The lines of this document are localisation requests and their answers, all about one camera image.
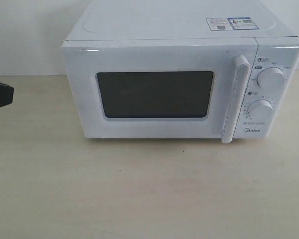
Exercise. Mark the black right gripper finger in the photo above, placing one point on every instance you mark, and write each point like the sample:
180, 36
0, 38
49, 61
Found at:
6, 94

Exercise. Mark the white label sticker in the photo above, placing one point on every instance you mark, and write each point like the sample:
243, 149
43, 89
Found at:
219, 24

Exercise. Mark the white lower timer knob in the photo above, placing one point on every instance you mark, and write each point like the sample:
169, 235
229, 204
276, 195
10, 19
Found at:
260, 110

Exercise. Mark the white microwave door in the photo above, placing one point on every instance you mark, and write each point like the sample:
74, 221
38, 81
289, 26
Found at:
159, 88

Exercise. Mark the white upper power knob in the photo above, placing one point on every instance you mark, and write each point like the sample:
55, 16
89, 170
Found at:
271, 79

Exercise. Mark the blue label sticker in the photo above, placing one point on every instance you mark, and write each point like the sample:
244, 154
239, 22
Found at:
242, 23

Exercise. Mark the white Midea microwave oven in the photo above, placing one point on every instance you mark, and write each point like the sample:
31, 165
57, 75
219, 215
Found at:
278, 46

